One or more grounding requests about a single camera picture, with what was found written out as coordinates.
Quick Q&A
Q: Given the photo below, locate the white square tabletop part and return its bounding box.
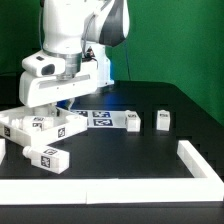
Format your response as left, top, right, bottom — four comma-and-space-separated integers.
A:
0, 106, 87, 146

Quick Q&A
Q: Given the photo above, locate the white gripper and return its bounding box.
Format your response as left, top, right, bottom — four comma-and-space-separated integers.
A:
19, 51, 98, 117

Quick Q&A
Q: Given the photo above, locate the white AprilTag sheet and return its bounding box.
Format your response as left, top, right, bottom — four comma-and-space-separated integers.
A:
73, 110, 126, 128

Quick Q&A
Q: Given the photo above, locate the white block left edge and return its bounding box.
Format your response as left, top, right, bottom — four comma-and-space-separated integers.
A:
0, 139, 6, 165

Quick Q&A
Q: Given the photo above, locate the white U-shaped obstacle fence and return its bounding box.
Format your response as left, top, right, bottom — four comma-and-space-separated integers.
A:
0, 140, 224, 205

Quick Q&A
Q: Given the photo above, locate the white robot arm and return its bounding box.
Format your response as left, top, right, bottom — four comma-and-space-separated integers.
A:
19, 0, 130, 111

